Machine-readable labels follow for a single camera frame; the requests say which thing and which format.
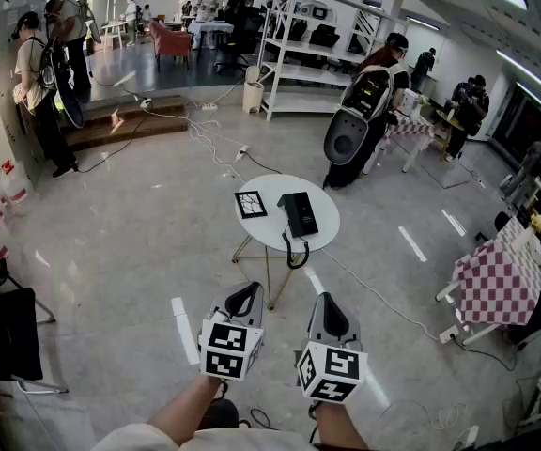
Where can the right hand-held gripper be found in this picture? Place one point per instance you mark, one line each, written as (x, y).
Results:
(341, 364)

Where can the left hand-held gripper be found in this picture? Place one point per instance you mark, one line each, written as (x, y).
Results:
(226, 341)

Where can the person's right forearm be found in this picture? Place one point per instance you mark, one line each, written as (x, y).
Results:
(341, 425)

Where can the person's left forearm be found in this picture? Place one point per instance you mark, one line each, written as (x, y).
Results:
(181, 411)

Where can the black telephone base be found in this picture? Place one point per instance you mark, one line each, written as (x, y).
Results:
(309, 214)

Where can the round white side table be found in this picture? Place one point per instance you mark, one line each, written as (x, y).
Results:
(261, 230)

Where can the white power strip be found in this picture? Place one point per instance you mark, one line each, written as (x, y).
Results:
(449, 335)
(145, 103)
(210, 106)
(242, 152)

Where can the checkered cloth right table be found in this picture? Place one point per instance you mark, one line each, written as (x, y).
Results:
(446, 291)

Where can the person's cream shirt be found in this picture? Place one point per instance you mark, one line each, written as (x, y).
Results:
(233, 442)

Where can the pink checkered tablecloth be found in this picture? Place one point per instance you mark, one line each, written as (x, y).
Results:
(413, 132)
(500, 289)

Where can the grey backpack rig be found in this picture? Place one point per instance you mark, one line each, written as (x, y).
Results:
(71, 106)
(87, 17)
(345, 144)

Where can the black office chair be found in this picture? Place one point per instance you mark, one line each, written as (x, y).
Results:
(251, 26)
(500, 221)

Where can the beige trash bin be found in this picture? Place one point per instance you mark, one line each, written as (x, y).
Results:
(253, 97)

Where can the wooden step platform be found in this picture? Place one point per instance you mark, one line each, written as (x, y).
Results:
(125, 129)

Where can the yellow flowers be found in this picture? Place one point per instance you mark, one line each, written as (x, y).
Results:
(538, 223)

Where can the white microwave oven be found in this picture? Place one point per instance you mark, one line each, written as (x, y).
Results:
(409, 104)

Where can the white shelf rack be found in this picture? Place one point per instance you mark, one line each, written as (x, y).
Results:
(298, 75)

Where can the small round yellow table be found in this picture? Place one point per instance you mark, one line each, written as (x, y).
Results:
(449, 116)

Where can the white vase with flowers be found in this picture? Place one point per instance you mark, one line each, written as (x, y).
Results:
(421, 101)

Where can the black folding chair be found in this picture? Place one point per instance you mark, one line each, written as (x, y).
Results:
(3, 336)

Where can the group of red-label water jugs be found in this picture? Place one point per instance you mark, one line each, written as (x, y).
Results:
(14, 186)

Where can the pink armchair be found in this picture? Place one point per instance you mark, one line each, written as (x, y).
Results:
(172, 42)

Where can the dark double door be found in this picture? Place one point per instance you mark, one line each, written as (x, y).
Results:
(524, 125)

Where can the white cloth table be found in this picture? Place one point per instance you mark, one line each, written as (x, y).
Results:
(209, 28)

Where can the black bag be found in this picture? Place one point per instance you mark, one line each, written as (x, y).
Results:
(324, 38)
(298, 31)

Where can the white monitor device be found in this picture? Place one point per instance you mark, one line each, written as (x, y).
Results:
(308, 10)

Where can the white folding table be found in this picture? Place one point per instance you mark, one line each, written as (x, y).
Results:
(113, 25)

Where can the white table frame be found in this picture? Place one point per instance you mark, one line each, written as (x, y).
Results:
(411, 160)

